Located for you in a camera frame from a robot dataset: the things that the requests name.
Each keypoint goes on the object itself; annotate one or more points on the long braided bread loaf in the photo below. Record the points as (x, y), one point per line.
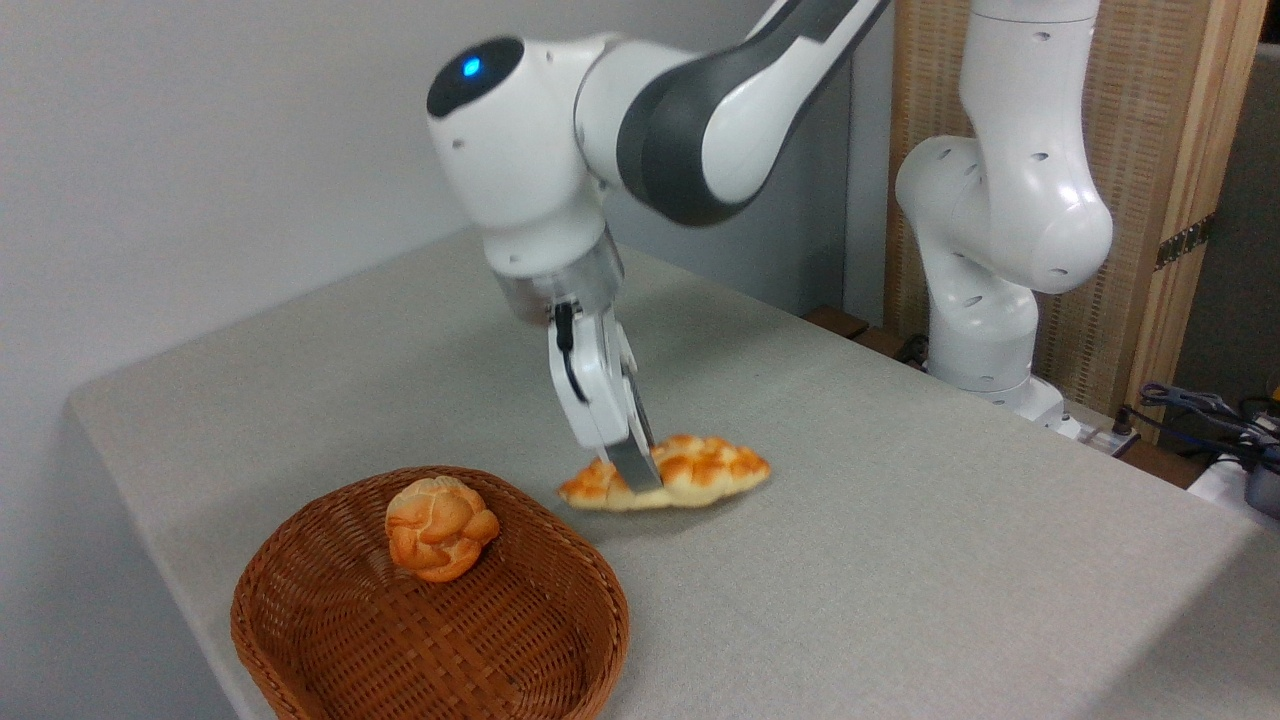
(710, 467)

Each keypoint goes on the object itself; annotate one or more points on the gripper finger with grey tip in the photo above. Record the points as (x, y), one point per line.
(637, 468)
(641, 405)

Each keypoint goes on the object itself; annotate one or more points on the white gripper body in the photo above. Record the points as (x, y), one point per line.
(600, 380)

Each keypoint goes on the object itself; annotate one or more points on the wooden framed rattan screen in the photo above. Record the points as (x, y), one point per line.
(1150, 120)

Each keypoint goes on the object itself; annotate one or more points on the round knotted bread roll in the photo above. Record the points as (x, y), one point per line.
(440, 530)

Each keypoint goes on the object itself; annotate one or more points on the brown woven wicker basket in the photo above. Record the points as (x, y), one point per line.
(450, 640)

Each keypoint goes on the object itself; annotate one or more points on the grey tablecloth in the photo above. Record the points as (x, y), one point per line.
(850, 560)

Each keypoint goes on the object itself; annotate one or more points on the brass screen hinge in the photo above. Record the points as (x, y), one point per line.
(1185, 242)

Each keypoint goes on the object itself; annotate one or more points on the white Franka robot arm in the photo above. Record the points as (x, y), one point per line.
(1000, 200)

